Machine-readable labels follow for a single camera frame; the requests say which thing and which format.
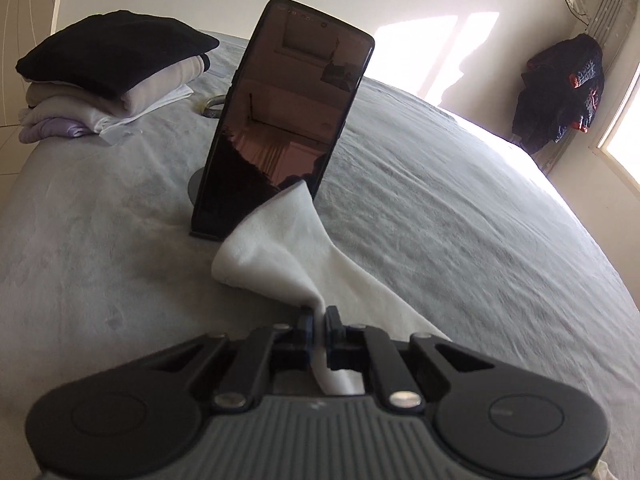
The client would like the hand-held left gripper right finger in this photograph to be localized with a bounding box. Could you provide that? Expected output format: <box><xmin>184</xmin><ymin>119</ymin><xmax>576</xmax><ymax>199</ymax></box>
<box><xmin>324</xmin><ymin>305</ymin><xmax>506</xmax><ymax>411</ymax></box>

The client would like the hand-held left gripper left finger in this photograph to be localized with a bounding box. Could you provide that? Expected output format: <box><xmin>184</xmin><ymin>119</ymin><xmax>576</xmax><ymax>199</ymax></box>
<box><xmin>117</xmin><ymin>307</ymin><xmax>317</xmax><ymax>409</ymax></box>

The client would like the white sweatshirt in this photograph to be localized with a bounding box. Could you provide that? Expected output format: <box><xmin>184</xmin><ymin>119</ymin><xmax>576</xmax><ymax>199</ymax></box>
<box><xmin>211</xmin><ymin>180</ymin><xmax>453</xmax><ymax>396</ymax></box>

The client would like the black smartphone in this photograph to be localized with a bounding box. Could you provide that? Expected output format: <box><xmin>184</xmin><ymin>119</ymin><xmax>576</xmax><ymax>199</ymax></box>
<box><xmin>190</xmin><ymin>0</ymin><xmax>377</xmax><ymax>238</ymax></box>

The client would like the tape roll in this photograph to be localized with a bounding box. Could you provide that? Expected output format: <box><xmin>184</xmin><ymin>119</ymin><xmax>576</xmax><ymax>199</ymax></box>
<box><xmin>200</xmin><ymin>95</ymin><xmax>228</xmax><ymax>120</ymax></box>

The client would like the folded white garment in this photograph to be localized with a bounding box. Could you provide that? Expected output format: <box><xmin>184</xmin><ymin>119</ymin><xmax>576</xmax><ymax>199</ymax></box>
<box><xmin>20</xmin><ymin>85</ymin><xmax>195</xmax><ymax>147</ymax></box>

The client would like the folded beige garment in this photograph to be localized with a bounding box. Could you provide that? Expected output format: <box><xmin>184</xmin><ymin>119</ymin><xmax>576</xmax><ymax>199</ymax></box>
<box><xmin>25</xmin><ymin>55</ymin><xmax>211</xmax><ymax>116</ymax></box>

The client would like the folded lilac garment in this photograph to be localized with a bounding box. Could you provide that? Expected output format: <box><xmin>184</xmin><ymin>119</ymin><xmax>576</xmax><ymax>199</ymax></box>
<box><xmin>19</xmin><ymin>117</ymin><xmax>93</xmax><ymax>144</ymax></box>

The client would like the dark hanging jacket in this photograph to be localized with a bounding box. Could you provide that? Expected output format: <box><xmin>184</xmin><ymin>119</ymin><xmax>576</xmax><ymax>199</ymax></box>
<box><xmin>512</xmin><ymin>34</ymin><xmax>606</xmax><ymax>156</ymax></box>

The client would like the folded black garment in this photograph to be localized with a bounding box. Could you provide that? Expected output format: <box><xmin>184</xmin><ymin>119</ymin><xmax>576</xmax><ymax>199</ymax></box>
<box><xmin>15</xmin><ymin>10</ymin><xmax>221</xmax><ymax>101</ymax></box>

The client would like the window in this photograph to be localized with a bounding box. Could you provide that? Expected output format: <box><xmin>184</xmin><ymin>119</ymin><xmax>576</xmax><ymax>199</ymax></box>
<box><xmin>597</xmin><ymin>67</ymin><xmax>640</xmax><ymax>186</ymax></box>

